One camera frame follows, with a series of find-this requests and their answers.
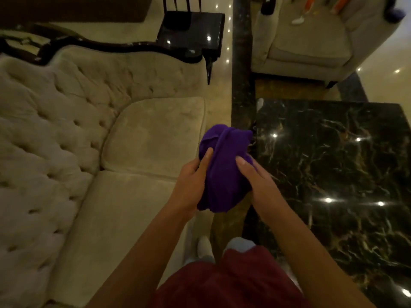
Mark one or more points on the blue jeans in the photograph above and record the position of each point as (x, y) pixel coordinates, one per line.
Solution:
(240, 245)

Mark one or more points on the person's left hand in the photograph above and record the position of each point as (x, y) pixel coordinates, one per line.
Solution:
(189, 189)

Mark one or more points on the purple cleaning cloth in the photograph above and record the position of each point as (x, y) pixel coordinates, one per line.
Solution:
(224, 163)

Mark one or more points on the beige tufted sofa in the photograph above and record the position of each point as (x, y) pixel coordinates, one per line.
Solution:
(96, 141)

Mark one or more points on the black marble coffee table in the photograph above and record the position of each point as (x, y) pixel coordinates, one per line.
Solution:
(337, 189)

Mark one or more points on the person's right hand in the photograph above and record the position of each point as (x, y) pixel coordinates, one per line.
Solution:
(265, 195)

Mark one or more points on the person's right forearm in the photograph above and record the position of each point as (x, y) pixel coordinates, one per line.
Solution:
(305, 253)

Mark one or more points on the person's left forearm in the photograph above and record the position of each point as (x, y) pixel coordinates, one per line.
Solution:
(144, 259)

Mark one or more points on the glossy black side table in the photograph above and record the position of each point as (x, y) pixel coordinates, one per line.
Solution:
(192, 32)

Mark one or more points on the beige armchair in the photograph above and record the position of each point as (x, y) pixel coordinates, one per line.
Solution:
(308, 44)

